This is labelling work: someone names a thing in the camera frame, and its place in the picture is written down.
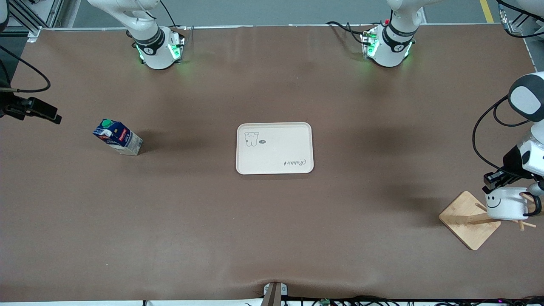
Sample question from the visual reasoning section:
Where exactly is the white smiley cup black handle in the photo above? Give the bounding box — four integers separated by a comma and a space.
484, 187, 542, 221

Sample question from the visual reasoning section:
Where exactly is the blue milk carton green cap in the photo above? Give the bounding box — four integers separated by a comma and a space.
93, 119, 143, 156

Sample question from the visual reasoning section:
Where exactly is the cream tray with bear print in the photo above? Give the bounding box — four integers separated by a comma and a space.
236, 122, 315, 175

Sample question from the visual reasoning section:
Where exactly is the wooden mug tree stand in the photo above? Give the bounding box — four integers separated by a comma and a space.
439, 191, 537, 251

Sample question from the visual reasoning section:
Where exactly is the brown table cover mat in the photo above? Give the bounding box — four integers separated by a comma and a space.
0, 23, 544, 303

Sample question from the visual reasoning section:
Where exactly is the aluminium frame profile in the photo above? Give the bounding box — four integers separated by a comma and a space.
0, 0, 64, 41
495, 0, 544, 44

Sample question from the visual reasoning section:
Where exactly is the black right arm base cable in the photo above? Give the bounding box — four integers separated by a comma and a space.
159, 0, 187, 31

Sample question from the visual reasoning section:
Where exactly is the black arm base cable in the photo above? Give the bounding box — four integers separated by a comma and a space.
159, 0, 187, 31
326, 21, 371, 45

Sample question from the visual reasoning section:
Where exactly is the black left arm base cable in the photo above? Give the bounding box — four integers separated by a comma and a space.
326, 21, 371, 45

